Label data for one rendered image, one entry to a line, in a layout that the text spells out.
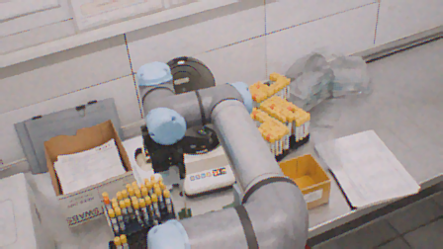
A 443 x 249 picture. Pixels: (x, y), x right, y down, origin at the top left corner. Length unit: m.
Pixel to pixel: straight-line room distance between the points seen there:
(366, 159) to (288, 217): 1.05
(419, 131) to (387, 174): 0.27
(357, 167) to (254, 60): 0.57
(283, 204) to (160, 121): 0.35
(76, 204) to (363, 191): 0.88
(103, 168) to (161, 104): 0.73
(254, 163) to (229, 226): 0.16
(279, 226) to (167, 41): 1.14
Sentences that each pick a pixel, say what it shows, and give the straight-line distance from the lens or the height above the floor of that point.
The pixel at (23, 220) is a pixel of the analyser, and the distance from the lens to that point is 1.29.
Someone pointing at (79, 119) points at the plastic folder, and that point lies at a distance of 1.76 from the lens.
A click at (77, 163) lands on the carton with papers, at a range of 1.75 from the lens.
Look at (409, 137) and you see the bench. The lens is 1.87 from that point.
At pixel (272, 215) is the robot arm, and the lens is 0.69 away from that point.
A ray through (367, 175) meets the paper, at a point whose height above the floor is 0.89.
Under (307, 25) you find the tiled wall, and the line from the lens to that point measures 1.98.
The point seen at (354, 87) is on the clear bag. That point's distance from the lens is 2.01.
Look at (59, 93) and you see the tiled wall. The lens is 1.73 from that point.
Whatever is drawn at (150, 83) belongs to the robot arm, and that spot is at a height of 1.48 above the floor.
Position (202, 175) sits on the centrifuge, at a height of 0.93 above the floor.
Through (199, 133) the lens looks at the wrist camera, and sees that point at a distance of 1.22.
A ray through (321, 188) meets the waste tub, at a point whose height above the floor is 0.95.
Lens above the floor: 2.07
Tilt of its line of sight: 38 degrees down
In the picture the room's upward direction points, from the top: 7 degrees counter-clockwise
